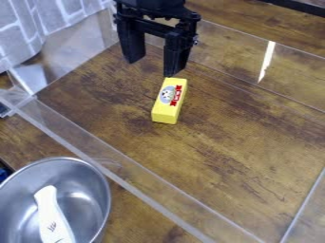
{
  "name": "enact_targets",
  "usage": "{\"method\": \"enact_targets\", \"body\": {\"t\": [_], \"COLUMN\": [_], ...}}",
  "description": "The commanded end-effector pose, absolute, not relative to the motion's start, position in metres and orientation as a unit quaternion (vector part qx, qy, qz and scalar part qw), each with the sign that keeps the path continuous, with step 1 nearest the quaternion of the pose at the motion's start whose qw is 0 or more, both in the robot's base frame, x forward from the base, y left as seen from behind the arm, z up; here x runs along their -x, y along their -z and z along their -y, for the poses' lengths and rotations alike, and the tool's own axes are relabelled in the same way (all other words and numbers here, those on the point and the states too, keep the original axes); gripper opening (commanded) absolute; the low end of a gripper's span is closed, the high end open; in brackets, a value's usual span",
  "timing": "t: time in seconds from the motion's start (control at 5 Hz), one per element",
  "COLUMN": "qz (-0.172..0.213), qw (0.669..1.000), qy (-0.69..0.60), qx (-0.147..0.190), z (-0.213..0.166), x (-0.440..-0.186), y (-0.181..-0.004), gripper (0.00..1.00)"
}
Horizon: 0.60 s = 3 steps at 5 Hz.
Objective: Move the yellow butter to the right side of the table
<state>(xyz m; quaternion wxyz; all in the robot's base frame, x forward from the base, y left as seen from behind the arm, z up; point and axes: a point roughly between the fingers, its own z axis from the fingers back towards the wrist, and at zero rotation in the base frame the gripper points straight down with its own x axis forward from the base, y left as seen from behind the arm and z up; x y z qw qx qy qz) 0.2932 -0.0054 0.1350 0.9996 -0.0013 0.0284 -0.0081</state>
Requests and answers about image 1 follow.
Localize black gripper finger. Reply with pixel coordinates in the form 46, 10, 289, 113
116, 21, 145, 64
163, 31, 192, 77

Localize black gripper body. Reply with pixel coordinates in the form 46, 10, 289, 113
113, 0, 200, 47

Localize yellow butter block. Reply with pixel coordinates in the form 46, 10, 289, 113
151, 78, 187, 124

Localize grey white brick-pattern cloth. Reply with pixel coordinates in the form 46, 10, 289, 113
0, 0, 115, 74

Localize silver metal bowl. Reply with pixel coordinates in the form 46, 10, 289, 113
0, 157, 112, 243

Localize clear acrylic enclosure wall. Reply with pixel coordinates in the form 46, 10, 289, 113
0, 0, 325, 243

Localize white plastic utensil handle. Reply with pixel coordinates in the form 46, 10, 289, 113
34, 185, 76, 243

